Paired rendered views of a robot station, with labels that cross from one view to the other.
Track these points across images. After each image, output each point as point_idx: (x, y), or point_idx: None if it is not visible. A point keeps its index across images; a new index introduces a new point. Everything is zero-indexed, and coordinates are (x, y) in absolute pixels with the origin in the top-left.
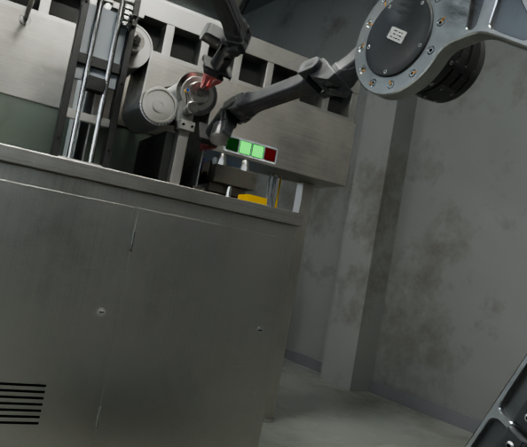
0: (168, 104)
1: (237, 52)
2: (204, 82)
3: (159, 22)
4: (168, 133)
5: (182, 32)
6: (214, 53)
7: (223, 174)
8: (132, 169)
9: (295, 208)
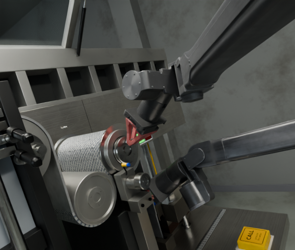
0: (103, 187)
1: (199, 99)
2: (137, 141)
3: (4, 73)
4: (120, 218)
5: (33, 72)
6: (68, 77)
7: (181, 209)
8: (65, 234)
9: (158, 149)
